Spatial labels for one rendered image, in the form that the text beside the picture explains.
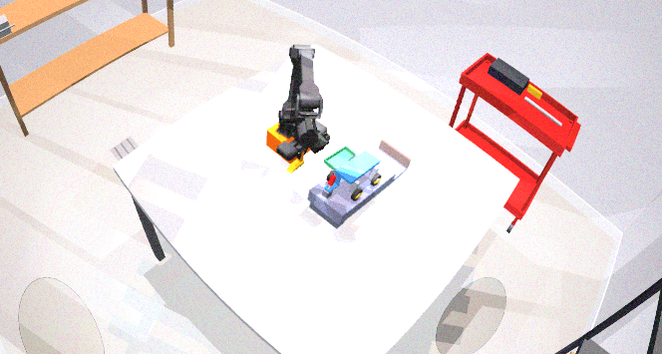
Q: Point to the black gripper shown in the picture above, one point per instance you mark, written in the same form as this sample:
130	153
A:
292	149

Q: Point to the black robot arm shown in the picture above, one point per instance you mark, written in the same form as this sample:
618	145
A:
304	97

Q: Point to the green tray floor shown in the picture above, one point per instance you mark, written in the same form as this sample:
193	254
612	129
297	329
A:
340	159

